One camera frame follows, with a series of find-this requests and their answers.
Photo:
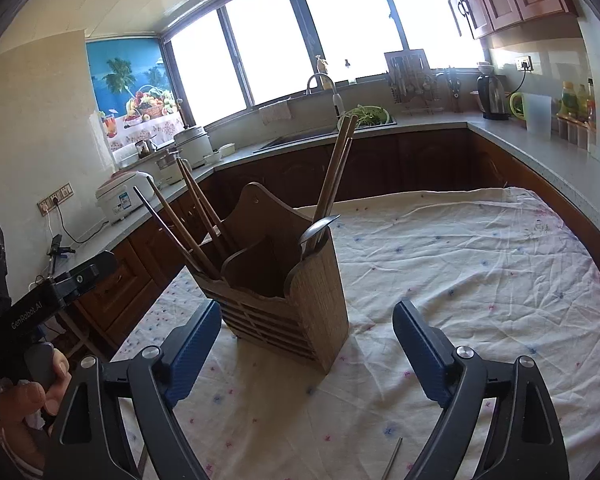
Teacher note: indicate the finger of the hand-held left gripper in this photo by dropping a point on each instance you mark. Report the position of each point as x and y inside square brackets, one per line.
[92, 272]

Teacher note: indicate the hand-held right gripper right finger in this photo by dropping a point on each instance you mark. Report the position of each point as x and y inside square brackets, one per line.
[420, 350]

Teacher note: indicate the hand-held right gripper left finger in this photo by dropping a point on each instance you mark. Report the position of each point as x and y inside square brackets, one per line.
[195, 347]

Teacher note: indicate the metal chopstick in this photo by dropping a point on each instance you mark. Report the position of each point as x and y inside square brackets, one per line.
[170, 232]
[392, 460]

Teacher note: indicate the wooden utensil holder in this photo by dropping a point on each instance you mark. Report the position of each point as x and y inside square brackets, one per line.
[290, 305]

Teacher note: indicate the metal spoon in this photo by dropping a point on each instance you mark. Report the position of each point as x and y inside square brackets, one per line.
[317, 232]

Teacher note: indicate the person's left hand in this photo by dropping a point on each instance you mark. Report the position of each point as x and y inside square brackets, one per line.
[20, 415]

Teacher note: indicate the small black tripod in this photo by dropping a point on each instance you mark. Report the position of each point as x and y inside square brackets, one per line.
[56, 252]

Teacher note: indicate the white rice cooker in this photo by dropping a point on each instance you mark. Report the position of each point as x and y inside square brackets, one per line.
[125, 197]

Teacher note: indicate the white floral tablecloth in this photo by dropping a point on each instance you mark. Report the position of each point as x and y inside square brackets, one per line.
[455, 270]

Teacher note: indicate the small white steamer pot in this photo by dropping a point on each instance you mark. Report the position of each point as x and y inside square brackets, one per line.
[167, 167]

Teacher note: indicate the small dark teapot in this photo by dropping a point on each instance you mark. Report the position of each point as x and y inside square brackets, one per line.
[144, 149]

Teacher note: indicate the white electric cooking pot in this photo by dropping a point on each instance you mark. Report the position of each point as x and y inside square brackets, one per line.
[192, 145]

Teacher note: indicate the small white bowls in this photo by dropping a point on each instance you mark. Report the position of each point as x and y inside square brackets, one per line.
[220, 154]

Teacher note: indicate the steel kitchen sink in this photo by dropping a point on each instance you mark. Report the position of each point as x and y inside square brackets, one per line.
[300, 132]

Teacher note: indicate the green colander with vegetables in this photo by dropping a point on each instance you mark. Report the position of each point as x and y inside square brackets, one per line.
[367, 116]

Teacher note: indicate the white dish cloth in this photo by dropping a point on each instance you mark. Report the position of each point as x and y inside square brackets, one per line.
[275, 112]

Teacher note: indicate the knife and scissors holder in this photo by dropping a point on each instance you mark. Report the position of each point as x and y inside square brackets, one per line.
[455, 90]

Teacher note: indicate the black electric kettle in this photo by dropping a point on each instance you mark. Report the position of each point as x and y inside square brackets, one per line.
[492, 97]

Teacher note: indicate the row of spice jars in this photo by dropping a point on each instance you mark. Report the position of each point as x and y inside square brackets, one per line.
[575, 132]

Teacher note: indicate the chrome sink faucet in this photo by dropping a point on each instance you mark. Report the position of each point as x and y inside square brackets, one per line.
[320, 80]

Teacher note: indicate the wooden cutting board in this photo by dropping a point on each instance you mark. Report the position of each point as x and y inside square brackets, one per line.
[410, 60]

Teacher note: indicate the small white bowl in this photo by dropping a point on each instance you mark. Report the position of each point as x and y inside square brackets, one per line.
[484, 67]

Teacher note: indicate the yellow green drink bottle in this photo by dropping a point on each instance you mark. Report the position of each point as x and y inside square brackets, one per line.
[583, 101]
[569, 100]

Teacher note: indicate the red sauce bottle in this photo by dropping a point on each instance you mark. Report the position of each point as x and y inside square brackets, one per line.
[591, 102]

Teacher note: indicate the yellow soap bottle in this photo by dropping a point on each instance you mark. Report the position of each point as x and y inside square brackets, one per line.
[322, 65]

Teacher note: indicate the kitchen window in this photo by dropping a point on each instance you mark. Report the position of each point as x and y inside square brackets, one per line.
[320, 30]

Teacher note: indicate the wall power outlet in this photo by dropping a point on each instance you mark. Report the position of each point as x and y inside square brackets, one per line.
[524, 63]
[55, 199]

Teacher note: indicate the tropical fruit wall poster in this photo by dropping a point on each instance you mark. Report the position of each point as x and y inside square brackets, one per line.
[130, 85]

